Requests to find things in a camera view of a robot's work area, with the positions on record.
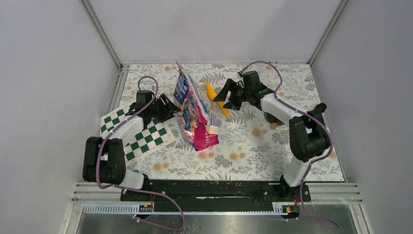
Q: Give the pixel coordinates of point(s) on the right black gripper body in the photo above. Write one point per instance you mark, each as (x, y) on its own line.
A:
(244, 93)

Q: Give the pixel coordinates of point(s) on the black pet bowl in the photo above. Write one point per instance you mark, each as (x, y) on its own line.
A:
(272, 119)

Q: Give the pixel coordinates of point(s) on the green white chessboard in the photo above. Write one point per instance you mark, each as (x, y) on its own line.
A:
(152, 138)

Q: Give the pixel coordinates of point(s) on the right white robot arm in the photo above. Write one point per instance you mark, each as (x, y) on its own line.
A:
(308, 137)

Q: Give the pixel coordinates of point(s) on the yellow plastic scoop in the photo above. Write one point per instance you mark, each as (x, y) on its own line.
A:
(211, 95)

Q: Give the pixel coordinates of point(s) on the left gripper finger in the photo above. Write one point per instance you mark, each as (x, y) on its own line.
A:
(167, 105)
(163, 115)

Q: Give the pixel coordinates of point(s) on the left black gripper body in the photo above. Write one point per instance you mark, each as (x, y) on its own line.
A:
(156, 106)

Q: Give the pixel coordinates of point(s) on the floral table mat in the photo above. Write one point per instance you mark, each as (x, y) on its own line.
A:
(248, 148)

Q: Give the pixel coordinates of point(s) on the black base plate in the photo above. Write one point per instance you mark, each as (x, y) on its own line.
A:
(218, 196)

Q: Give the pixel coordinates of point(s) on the pink blue pet food bag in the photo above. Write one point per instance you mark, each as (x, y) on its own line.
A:
(197, 119)

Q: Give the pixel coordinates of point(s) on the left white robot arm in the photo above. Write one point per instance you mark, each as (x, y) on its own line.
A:
(104, 158)

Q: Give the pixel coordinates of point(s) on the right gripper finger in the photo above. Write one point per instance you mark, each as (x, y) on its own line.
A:
(229, 87)
(234, 103)

